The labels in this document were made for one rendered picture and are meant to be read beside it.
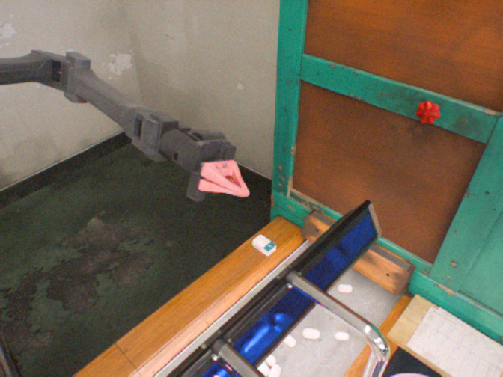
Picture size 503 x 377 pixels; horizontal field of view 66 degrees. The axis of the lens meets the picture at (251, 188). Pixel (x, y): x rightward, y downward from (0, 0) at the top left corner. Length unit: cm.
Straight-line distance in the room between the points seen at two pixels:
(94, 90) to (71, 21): 177
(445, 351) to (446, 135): 47
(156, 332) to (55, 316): 116
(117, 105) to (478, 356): 93
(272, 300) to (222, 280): 47
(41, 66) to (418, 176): 89
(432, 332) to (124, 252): 164
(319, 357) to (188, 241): 139
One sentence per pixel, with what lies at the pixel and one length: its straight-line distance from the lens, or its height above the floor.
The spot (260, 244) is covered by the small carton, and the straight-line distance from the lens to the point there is 109.
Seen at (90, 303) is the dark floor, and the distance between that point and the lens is 207.
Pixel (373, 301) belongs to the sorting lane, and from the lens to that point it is 107.
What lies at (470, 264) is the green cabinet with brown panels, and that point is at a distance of 96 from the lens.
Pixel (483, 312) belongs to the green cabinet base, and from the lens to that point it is 104.
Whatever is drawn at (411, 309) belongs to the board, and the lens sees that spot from 104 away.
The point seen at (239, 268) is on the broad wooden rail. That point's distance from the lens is 106.
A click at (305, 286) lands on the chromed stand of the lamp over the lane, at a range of 58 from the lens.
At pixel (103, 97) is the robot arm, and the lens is 89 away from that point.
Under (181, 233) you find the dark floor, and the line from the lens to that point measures 226.
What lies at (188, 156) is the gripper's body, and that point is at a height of 122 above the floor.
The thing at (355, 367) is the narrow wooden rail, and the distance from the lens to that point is 94.
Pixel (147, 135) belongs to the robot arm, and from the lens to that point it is 75.
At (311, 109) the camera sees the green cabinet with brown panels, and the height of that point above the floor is 114.
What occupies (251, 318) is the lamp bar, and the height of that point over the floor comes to 111.
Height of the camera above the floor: 158
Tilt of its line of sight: 39 degrees down
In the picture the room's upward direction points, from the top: straight up
